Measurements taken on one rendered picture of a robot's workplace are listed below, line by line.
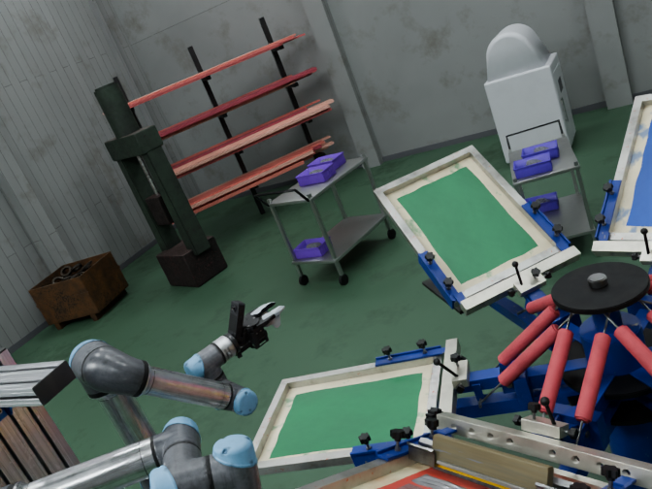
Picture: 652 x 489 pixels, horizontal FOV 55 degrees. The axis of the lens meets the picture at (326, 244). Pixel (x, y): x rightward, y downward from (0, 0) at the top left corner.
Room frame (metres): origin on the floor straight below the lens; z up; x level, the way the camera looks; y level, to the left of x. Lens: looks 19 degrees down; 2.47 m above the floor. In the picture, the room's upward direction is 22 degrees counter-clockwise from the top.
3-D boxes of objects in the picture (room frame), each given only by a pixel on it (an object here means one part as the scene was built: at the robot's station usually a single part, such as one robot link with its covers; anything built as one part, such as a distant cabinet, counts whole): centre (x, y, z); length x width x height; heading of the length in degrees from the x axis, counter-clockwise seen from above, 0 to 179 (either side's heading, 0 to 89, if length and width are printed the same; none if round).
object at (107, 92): (7.72, 1.67, 1.29); 0.84 x 0.68 x 2.58; 58
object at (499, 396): (2.07, -0.22, 0.90); 1.24 x 0.06 x 0.06; 68
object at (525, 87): (7.09, -2.83, 0.76); 0.77 x 0.65 x 1.51; 56
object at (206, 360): (1.73, 0.48, 1.65); 0.11 x 0.08 x 0.09; 123
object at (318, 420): (2.17, 0.04, 1.05); 1.08 x 0.61 x 0.23; 68
